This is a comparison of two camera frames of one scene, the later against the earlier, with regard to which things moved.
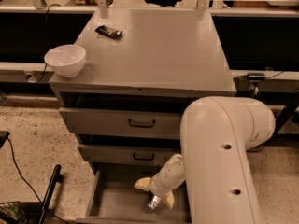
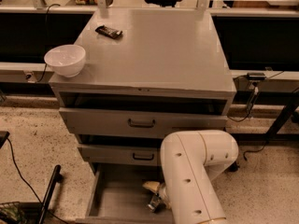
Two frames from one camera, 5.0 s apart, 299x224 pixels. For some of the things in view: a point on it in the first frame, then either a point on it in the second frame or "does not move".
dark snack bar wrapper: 108,32 does not move
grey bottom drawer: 114,198 does not move
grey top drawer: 123,122 does not move
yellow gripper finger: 143,183 to 152,186
